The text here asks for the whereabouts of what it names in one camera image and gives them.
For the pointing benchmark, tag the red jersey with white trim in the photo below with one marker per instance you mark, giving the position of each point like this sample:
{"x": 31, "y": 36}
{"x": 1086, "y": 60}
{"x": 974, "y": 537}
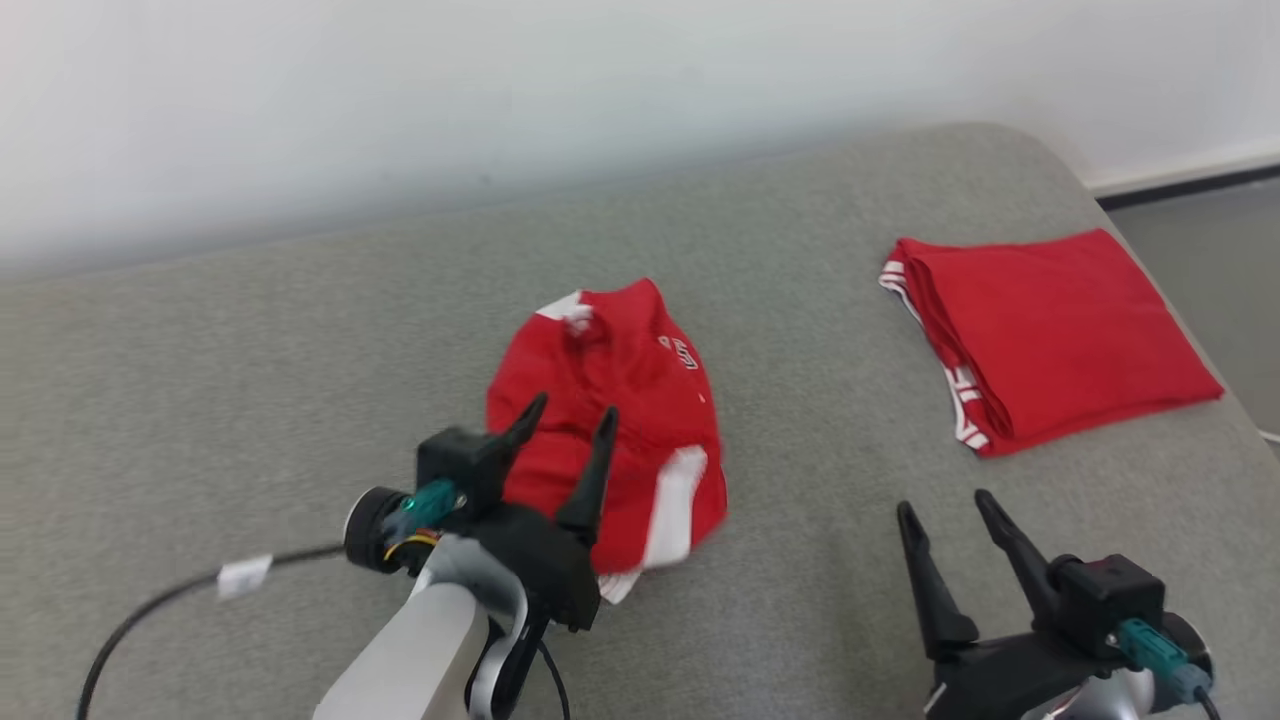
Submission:
{"x": 630, "y": 390}
{"x": 1060, "y": 340}

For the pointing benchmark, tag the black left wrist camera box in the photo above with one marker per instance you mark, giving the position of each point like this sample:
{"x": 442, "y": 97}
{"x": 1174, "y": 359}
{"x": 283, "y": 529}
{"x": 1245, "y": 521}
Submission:
{"x": 455, "y": 465}

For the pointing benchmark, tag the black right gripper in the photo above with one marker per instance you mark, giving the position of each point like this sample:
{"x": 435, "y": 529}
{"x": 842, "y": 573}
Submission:
{"x": 1000, "y": 680}

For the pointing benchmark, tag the teal right camera connector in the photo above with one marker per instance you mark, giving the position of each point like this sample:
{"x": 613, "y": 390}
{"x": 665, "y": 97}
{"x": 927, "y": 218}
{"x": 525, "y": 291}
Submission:
{"x": 1155, "y": 655}

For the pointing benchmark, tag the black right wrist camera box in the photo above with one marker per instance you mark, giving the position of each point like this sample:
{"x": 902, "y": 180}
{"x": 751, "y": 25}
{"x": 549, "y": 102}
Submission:
{"x": 1110, "y": 600}

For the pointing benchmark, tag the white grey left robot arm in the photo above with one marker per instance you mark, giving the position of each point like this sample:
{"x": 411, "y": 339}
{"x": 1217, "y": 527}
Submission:
{"x": 420, "y": 650}

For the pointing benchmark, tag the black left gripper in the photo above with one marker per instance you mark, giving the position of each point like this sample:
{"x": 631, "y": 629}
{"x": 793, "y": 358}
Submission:
{"x": 550, "y": 570}

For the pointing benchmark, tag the teal camera connector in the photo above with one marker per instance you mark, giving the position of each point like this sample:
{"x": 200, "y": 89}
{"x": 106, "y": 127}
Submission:
{"x": 425, "y": 503}
{"x": 1155, "y": 655}

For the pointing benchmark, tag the teal left camera connector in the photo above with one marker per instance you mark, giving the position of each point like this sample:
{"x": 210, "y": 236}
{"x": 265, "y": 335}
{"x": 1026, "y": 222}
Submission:
{"x": 425, "y": 503}

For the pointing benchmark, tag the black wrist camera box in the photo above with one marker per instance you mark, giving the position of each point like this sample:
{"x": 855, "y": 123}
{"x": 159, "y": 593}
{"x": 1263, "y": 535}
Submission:
{"x": 1110, "y": 600}
{"x": 455, "y": 465}

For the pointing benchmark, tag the dark wall baseboard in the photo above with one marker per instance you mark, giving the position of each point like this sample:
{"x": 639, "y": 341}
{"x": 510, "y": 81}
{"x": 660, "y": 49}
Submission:
{"x": 1190, "y": 182}

